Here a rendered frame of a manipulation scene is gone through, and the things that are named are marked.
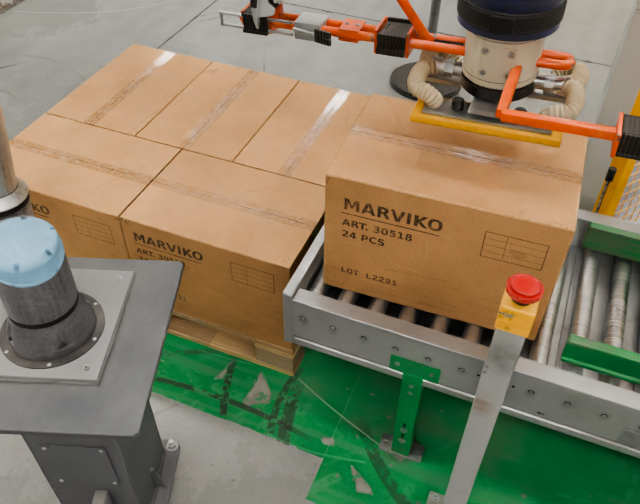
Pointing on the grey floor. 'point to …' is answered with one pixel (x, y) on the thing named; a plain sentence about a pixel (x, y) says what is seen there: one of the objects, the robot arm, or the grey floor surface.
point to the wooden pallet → (236, 343)
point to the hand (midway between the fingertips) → (263, 16)
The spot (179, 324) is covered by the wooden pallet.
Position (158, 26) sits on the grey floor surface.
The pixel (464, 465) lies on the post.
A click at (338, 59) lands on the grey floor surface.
